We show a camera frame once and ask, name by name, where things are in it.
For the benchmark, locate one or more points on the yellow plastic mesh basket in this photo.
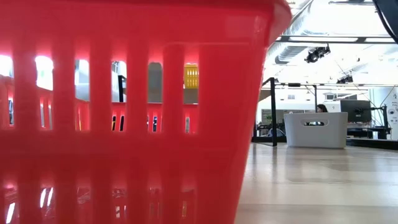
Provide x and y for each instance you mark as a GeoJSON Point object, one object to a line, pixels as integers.
{"type": "Point", "coordinates": [191, 77]}

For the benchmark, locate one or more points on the black ceiling-mounted device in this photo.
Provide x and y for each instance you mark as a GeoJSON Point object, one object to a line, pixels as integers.
{"type": "Point", "coordinates": [315, 54]}
{"type": "Point", "coordinates": [345, 79]}

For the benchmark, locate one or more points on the pale blue rounded object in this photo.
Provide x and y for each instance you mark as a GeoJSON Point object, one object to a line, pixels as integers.
{"type": "Point", "coordinates": [276, 132]}

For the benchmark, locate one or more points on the black background rig frame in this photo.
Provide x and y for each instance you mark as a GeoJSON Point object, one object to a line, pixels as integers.
{"type": "Point", "coordinates": [293, 84]}

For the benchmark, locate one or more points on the silver ventilation duct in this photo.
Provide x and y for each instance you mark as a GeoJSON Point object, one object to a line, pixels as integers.
{"type": "Point", "coordinates": [287, 54]}

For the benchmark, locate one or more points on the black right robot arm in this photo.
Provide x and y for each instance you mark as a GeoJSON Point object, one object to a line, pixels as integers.
{"type": "Point", "coordinates": [391, 18]}

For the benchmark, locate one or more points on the person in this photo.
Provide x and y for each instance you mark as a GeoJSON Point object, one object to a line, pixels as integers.
{"type": "Point", "coordinates": [321, 108]}

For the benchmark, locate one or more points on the black ceiling fixture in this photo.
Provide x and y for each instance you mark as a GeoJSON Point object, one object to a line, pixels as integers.
{"type": "Point", "coordinates": [354, 2]}

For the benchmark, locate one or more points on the grey plastic bin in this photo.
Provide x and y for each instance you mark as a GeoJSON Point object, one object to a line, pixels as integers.
{"type": "Point", "coordinates": [329, 133]}
{"type": "Point", "coordinates": [155, 76]}

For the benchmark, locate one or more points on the green potted plant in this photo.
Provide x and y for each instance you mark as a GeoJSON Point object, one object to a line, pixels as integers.
{"type": "Point", "coordinates": [268, 118]}

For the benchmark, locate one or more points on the wooden shelf with black legs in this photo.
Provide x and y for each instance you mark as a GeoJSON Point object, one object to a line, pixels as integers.
{"type": "Point", "coordinates": [273, 118]}

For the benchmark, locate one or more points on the black background desk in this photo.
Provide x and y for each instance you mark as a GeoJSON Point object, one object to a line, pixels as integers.
{"type": "Point", "coordinates": [367, 132]}

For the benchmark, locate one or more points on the black monitor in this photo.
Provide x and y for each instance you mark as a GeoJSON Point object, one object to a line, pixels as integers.
{"type": "Point", "coordinates": [354, 109]}

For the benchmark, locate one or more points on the red plastic mesh basket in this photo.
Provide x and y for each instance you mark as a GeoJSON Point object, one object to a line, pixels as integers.
{"type": "Point", "coordinates": [124, 155]}

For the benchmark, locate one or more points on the white printed banner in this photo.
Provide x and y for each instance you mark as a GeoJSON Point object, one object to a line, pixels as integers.
{"type": "Point", "coordinates": [393, 102]}

